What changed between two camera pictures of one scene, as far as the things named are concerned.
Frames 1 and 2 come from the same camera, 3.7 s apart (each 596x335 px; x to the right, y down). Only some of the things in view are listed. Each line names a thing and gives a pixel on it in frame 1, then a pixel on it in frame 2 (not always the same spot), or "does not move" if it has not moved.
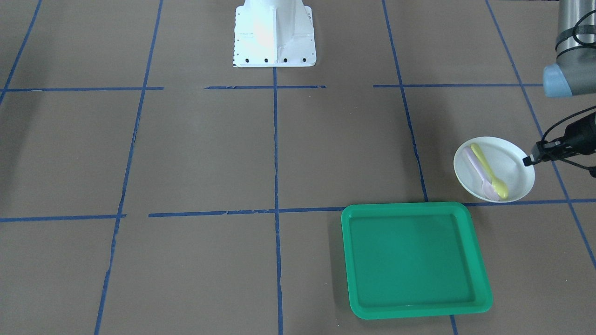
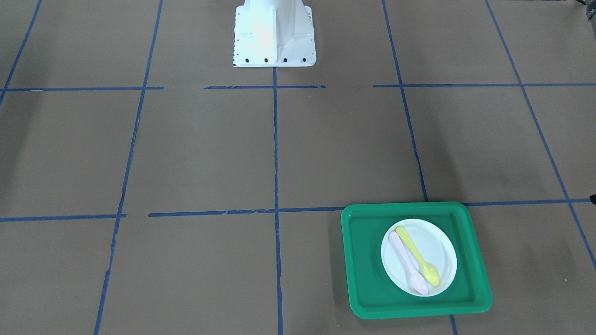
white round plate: (491, 169) → (436, 246)
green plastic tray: (413, 259) does not move
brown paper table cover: (149, 186) does not move
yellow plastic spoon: (499, 186) → (430, 273)
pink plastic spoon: (487, 187) → (420, 283)
